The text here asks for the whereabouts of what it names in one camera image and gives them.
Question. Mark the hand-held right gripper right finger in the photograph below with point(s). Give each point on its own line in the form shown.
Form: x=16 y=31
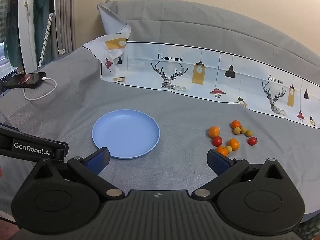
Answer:
x=217 y=162

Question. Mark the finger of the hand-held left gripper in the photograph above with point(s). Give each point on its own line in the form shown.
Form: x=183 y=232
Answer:
x=32 y=145

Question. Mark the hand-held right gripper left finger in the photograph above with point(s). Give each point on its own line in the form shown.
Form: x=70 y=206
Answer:
x=100 y=158

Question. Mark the red cherry tomato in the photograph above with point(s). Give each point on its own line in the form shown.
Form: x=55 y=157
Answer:
x=252 y=141
x=217 y=141

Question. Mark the small orange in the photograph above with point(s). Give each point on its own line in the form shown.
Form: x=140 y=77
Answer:
x=221 y=151
x=233 y=144
x=235 y=124

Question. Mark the plastic-wrapped orange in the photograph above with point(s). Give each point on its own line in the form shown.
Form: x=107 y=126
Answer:
x=214 y=131

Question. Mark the blue plate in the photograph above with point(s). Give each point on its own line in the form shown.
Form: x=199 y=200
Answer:
x=126 y=132

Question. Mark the green round fruit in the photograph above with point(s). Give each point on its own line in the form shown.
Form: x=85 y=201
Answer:
x=249 y=133
x=236 y=131
x=243 y=130

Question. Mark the yellowish round fruit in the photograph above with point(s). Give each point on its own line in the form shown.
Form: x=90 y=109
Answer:
x=228 y=148

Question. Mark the grey bed sheet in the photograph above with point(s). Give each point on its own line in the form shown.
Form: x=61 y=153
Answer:
x=175 y=120

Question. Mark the black smartphone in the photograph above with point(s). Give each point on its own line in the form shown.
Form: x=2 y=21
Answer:
x=25 y=79

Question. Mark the printed white cloth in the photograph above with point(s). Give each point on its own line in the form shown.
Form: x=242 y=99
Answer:
x=225 y=80

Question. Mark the dotted white pole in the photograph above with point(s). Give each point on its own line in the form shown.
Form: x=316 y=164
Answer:
x=46 y=40

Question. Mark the green checked cloth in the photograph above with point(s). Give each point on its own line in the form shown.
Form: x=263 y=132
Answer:
x=8 y=22

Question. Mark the grey curtain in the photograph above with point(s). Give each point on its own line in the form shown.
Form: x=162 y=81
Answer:
x=65 y=17

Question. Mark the teal hanging cloth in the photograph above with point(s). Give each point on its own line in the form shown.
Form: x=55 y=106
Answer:
x=41 y=12

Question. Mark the white frame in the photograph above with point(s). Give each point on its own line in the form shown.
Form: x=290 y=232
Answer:
x=25 y=25

